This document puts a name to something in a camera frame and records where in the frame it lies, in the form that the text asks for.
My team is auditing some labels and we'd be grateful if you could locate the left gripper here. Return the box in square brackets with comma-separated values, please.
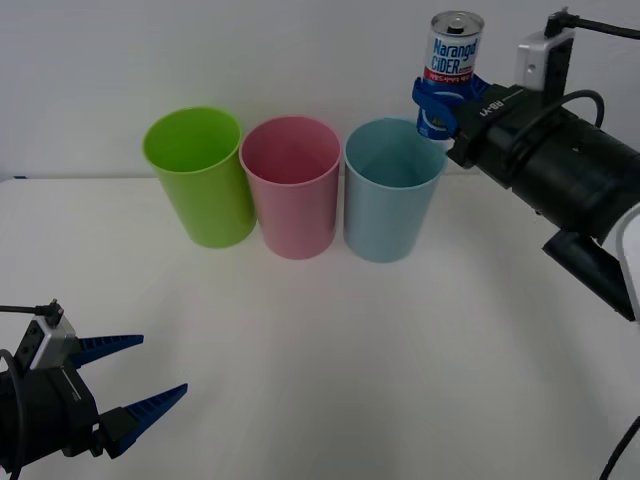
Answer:
[0, 333, 189, 469]

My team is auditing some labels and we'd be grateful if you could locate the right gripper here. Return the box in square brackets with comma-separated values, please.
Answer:
[411, 73, 532, 172]

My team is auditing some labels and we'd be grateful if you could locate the white and blue drink can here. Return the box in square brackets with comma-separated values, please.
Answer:
[417, 10, 487, 141]

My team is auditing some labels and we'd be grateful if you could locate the pale blue plastic bin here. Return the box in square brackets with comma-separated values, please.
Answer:
[342, 117, 447, 265]

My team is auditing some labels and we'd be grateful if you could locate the green plastic bin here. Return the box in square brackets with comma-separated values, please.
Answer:
[142, 105, 259, 249]

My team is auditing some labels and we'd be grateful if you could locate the pink plastic bin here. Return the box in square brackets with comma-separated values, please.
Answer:
[238, 115, 343, 261]

